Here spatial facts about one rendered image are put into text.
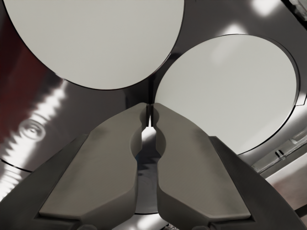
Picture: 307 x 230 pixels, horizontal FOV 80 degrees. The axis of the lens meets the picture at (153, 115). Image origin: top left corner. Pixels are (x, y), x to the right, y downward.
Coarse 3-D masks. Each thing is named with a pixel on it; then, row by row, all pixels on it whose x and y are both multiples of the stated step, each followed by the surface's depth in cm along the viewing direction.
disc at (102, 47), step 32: (32, 0) 10; (64, 0) 10; (96, 0) 10; (128, 0) 10; (160, 0) 10; (32, 32) 11; (64, 32) 11; (96, 32) 11; (128, 32) 11; (160, 32) 11; (64, 64) 12; (96, 64) 12; (128, 64) 12; (160, 64) 12
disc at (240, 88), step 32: (192, 64) 12; (224, 64) 12; (256, 64) 12; (288, 64) 12; (160, 96) 13; (192, 96) 13; (224, 96) 13; (256, 96) 13; (288, 96) 13; (224, 128) 14; (256, 128) 14
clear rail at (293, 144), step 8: (304, 128) 15; (296, 136) 15; (304, 136) 15; (288, 144) 15; (296, 144) 15; (304, 144) 15; (272, 152) 16; (280, 152) 16; (288, 152) 15; (264, 160) 16; (272, 160) 16; (280, 160) 16; (256, 168) 17; (264, 168) 16; (168, 224) 22
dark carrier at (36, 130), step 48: (0, 0) 10; (192, 0) 10; (240, 0) 10; (0, 48) 12; (288, 48) 11; (0, 96) 13; (48, 96) 13; (96, 96) 13; (144, 96) 13; (0, 144) 16; (48, 144) 16; (144, 144) 15; (0, 192) 19; (144, 192) 19
